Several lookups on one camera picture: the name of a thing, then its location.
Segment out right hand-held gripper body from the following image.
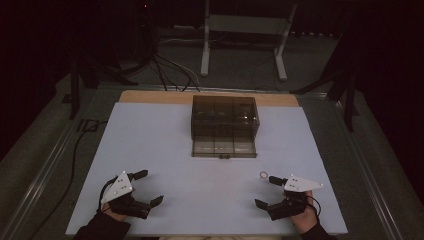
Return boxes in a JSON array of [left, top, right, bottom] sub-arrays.
[[266, 174, 325, 222]]

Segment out black floor cable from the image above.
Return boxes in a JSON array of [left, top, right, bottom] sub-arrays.
[[29, 118, 108, 240]]

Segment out bundle of dark cables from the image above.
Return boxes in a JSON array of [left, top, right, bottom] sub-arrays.
[[146, 49, 202, 93]]

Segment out white table mat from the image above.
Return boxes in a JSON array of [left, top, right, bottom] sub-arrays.
[[65, 101, 349, 237]]

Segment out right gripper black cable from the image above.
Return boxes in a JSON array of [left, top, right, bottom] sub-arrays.
[[304, 195, 322, 224]]

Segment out white metal stand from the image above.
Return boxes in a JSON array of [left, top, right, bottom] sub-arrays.
[[200, 0, 298, 82]]

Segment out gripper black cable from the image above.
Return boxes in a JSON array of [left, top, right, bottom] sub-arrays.
[[97, 176, 118, 214], [304, 195, 322, 224]]

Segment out smoky transparent plastic box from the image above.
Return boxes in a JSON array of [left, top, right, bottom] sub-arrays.
[[190, 95, 261, 141]]

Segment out smoky transparent drawer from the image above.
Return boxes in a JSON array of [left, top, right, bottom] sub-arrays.
[[191, 134, 258, 160]]

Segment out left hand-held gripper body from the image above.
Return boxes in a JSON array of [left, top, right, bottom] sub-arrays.
[[100, 170, 153, 220]]

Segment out person's right hand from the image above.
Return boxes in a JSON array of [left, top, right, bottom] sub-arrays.
[[289, 189, 320, 235]]

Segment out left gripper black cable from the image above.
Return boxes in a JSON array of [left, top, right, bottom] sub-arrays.
[[97, 176, 118, 214]]

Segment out metal floor rail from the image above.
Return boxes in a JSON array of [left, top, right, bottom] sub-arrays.
[[96, 84, 329, 98], [0, 87, 101, 240], [328, 96, 405, 240]]

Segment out person's left hand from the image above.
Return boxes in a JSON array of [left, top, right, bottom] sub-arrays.
[[100, 202, 128, 223]]

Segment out black metal stand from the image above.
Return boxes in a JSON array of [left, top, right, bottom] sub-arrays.
[[61, 56, 140, 121], [289, 39, 362, 133]]

